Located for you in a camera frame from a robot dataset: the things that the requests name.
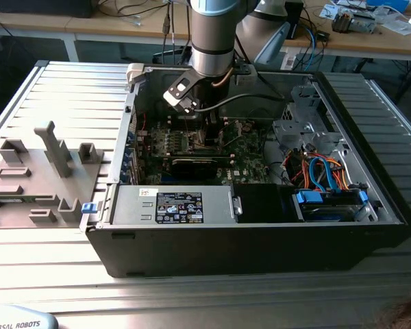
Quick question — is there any CPU socket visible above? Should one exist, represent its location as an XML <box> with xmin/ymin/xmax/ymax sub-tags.
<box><xmin>186</xmin><ymin>131</ymin><xmax>225</xmax><ymax>154</ymax></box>

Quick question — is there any silver metal handle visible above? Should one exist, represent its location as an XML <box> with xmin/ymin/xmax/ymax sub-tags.
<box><xmin>230</xmin><ymin>194</ymin><xmax>244</xmax><ymax>216</ymax></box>

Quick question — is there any metal socket cover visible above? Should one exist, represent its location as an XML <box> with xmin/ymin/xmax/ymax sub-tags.
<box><xmin>219</xmin><ymin>119</ymin><xmax>243</xmax><ymax>152</ymax></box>

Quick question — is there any black camera cable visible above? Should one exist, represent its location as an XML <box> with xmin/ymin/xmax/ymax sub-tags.
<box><xmin>193</xmin><ymin>92</ymin><xmax>287</xmax><ymax>113</ymax></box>

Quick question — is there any blue data wire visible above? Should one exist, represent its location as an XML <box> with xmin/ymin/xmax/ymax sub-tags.
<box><xmin>308</xmin><ymin>156</ymin><xmax>337</xmax><ymax>193</ymax></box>

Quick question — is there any blue network cable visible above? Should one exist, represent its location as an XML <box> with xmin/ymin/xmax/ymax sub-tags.
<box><xmin>304</xmin><ymin>26</ymin><xmax>326</xmax><ymax>71</ymax></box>

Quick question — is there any person dark hair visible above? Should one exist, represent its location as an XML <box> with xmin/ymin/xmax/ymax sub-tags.
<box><xmin>379</xmin><ymin>290</ymin><xmax>411</xmax><ymax>329</ymax></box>

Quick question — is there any grey teach pendant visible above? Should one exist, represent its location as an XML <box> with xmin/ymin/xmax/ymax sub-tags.
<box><xmin>0</xmin><ymin>304</ymin><xmax>60</xmax><ymax>329</ymax></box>

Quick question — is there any black plastic shroud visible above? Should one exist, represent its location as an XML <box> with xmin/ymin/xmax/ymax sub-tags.
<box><xmin>232</xmin><ymin>183</ymin><xmax>297</xmax><ymax>224</ymax></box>

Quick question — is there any printed paper sheet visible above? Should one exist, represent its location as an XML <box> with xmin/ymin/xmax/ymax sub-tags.
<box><xmin>319</xmin><ymin>3</ymin><xmax>342</xmax><ymax>19</ymax></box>

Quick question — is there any wooden desk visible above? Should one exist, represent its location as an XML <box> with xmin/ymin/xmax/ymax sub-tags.
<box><xmin>280</xmin><ymin>0</ymin><xmax>411</xmax><ymax>62</ymax></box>
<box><xmin>0</xmin><ymin>0</ymin><xmax>196</xmax><ymax>64</ymax></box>

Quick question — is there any black rectangular device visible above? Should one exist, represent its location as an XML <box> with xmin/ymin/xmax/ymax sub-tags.
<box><xmin>285</xmin><ymin>1</ymin><xmax>305</xmax><ymax>39</ymax></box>

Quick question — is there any beige case latch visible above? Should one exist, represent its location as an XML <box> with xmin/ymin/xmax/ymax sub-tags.
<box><xmin>125</xmin><ymin>62</ymin><xmax>149</xmax><ymax>87</ymax></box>

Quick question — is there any small white device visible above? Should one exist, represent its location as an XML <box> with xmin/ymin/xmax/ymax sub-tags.
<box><xmin>279</xmin><ymin>53</ymin><xmax>298</xmax><ymax>72</ymax></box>

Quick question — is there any grey parts rack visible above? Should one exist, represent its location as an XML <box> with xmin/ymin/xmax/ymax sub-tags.
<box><xmin>0</xmin><ymin>120</ymin><xmax>106</xmax><ymax>230</ymax></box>

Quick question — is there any black equipment box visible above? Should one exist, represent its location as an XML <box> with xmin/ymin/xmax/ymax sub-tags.
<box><xmin>0</xmin><ymin>0</ymin><xmax>94</xmax><ymax>19</ymax></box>

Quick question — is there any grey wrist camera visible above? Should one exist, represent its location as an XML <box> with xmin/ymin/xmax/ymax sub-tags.
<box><xmin>234</xmin><ymin>62</ymin><xmax>258</xmax><ymax>76</ymax></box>

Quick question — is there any silver power supply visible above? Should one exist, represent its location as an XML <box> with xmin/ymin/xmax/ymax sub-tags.
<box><xmin>108</xmin><ymin>184</ymin><xmax>236</xmax><ymax>226</ymax></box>

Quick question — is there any thin red wire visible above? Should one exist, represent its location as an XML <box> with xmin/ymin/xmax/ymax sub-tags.
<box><xmin>136</xmin><ymin>112</ymin><xmax>149</xmax><ymax>135</ymax></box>

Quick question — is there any hard disk in blue carrier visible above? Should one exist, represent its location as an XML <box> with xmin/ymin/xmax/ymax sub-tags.
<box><xmin>292</xmin><ymin>188</ymin><xmax>370</xmax><ymax>223</ymax></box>

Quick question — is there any black graphics card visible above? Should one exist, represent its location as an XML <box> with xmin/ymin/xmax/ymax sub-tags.
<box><xmin>170</xmin><ymin>156</ymin><xmax>227</xmax><ymax>182</ymax></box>

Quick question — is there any brown short cable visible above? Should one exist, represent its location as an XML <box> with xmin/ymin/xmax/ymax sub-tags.
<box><xmin>211</xmin><ymin>67</ymin><xmax>233</xmax><ymax>88</ymax></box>

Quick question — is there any clear plastic bag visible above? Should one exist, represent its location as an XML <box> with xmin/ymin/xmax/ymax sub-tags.
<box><xmin>376</xmin><ymin>8</ymin><xmax>411</xmax><ymax>36</ymax></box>

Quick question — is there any hanging black cable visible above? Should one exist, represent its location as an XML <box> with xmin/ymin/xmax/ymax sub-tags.
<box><xmin>161</xmin><ymin>0</ymin><xmax>192</xmax><ymax>66</ymax></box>

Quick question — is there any black PC case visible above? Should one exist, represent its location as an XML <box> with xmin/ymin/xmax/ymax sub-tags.
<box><xmin>84</xmin><ymin>63</ymin><xmax>411</xmax><ymax>279</ymax></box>

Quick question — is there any green motherboard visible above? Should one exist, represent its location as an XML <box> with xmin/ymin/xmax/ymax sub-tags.
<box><xmin>135</xmin><ymin>118</ymin><xmax>278</xmax><ymax>186</ymax></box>

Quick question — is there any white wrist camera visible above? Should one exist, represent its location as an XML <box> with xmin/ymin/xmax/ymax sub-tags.
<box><xmin>162</xmin><ymin>70</ymin><xmax>202</xmax><ymax>114</ymax></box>

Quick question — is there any CPU cooler heatsink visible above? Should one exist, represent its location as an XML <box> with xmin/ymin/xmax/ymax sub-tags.
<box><xmin>331</xmin><ymin>9</ymin><xmax>377</xmax><ymax>34</ymax></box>

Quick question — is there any blue box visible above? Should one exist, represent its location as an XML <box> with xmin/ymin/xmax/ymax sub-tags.
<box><xmin>366</xmin><ymin>0</ymin><xmax>411</xmax><ymax>12</ymax></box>

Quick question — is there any orange wire bundle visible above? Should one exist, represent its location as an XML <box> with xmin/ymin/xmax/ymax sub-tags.
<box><xmin>286</xmin><ymin>154</ymin><xmax>349</xmax><ymax>188</ymax></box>

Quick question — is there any metal drive cage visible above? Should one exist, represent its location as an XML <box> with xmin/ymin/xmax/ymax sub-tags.
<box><xmin>271</xmin><ymin>84</ymin><xmax>345</xmax><ymax>154</ymax></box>

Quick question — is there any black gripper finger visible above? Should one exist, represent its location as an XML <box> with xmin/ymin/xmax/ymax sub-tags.
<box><xmin>203</xmin><ymin>114</ymin><xmax>221</xmax><ymax>145</ymax></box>

